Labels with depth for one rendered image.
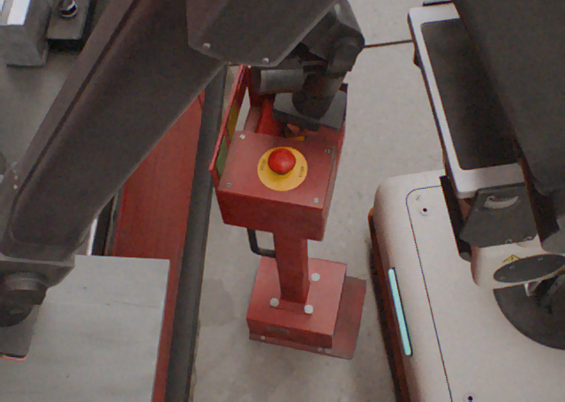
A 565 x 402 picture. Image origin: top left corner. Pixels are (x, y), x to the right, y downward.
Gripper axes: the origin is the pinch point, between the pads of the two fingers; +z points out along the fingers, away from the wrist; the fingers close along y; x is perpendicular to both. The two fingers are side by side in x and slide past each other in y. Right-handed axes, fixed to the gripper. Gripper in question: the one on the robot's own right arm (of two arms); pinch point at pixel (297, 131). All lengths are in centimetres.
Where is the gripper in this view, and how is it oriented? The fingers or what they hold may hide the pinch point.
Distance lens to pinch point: 120.7
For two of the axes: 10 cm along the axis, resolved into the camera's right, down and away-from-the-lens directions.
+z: -2.0, 4.1, 8.9
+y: -9.6, -2.8, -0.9
